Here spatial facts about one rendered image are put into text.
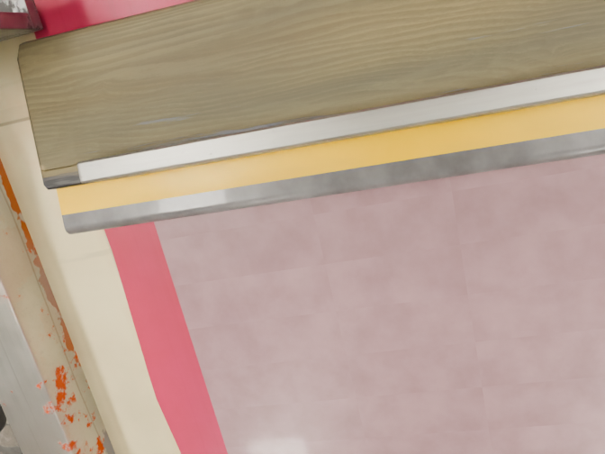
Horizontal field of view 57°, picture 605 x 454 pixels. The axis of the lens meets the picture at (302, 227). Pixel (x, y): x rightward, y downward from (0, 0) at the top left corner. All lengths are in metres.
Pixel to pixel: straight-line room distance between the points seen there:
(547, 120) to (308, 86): 0.10
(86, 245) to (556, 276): 0.27
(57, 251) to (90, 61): 0.13
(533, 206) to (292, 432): 0.20
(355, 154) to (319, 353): 0.14
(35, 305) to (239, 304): 0.13
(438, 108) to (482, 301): 0.13
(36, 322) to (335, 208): 0.20
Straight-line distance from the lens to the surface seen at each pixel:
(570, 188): 0.31
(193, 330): 0.36
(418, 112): 0.24
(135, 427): 0.42
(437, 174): 0.26
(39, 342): 0.38
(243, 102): 0.26
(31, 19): 0.32
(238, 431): 0.40
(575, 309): 0.34
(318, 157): 0.27
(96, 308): 0.38
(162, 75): 0.28
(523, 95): 0.24
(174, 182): 0.29
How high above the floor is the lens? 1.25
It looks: 68 degrees down
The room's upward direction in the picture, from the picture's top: 152 degrees counter-clockwise
